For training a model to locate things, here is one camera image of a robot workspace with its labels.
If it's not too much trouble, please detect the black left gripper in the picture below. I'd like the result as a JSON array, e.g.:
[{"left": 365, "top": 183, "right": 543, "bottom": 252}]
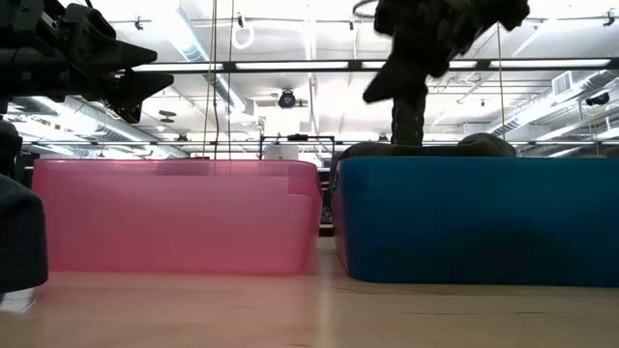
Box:
[{"left": 0, "top": 0, "right": 175, "bottom": 124}]

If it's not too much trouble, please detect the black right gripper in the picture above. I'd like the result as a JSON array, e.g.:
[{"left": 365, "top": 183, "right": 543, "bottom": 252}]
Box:
[{"left": 497, "top": 0, "right": 532, "bottom": 33}]

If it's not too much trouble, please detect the dark grey denim cap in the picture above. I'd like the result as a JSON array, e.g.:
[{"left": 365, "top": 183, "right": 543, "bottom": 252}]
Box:
[
  {"left": 362, "top": 0, "right": 507, "bottom": 105},
  {"left": 457, "top": 131, "right": 517, "bottom": 159}
]

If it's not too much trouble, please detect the blue denim cap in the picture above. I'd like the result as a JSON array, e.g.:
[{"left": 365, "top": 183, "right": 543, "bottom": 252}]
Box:
[{"left": 0, "top": 173, "right": 50, "bottom": 295}]

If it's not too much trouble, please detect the ceiling air vent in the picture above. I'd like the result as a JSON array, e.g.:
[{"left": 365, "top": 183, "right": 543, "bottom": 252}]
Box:
[{"left": 551, "top": 71, "right": 581, "bottom": 97}]

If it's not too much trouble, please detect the white hanging loop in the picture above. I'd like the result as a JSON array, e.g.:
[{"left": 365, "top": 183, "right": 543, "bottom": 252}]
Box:
[{"left": 230, "top": 23, "right": 255, "bottom": 51}]

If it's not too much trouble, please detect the green cactus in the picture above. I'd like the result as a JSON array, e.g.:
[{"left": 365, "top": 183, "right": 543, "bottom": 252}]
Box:
[{"left": 390, "top": 94, "right": 427, "bottom": 147}]

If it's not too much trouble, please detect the red plastic bin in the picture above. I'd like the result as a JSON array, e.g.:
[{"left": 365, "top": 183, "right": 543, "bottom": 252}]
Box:
[{"left": 31, "top": 158, "right": 324, "bottom": 276}]

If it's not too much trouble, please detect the white container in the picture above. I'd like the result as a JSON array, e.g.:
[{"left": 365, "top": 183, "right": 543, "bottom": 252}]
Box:
[{"left": 263, "top": 144, "right": 300, "bottom": 160}]

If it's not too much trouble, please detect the blue plastic bin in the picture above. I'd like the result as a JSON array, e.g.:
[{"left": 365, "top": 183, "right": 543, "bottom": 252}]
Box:
[{"left": 331, "top": 155, "right": 619, "bottom": 289}]

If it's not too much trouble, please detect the thin hanging cord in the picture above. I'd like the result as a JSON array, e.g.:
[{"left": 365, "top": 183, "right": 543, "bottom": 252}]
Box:
[
  {"left": 496, "top": 21, "right": 506, "bottom": 141},
  {"left": 201, "top": 0, "right": 218, "bottom": 160},
  {"left": 226, "top": 0, "right": 236, "bottom": 160}
]

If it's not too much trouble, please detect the silver ventilation duct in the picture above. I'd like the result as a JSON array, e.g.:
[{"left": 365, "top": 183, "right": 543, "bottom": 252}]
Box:
[{"left": 9, "top": 96, "right": 190, "bottom": 159}]

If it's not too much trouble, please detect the black cart frame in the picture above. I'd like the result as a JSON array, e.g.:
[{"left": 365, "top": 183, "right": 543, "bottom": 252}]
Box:
[{"left": 259, "top": 133, "right": 337, "bottom": 160}]

